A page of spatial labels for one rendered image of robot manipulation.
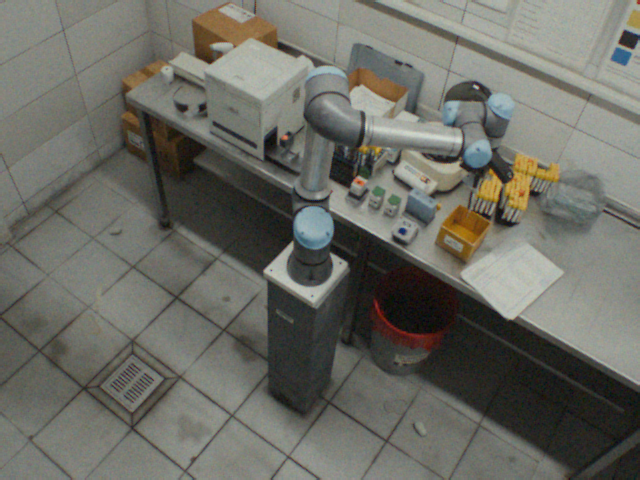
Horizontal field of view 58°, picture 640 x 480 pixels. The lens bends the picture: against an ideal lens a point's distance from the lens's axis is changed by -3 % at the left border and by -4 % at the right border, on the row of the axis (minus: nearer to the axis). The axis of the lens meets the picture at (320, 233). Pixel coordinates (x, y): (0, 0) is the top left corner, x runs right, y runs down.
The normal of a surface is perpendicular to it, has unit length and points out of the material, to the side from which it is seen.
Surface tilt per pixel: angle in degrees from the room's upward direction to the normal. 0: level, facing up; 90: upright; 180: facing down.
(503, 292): 1
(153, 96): 0
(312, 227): 7
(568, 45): 94
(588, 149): 90
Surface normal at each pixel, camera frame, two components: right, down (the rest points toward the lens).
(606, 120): -0.57, 0.62
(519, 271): 0.06, -0.63
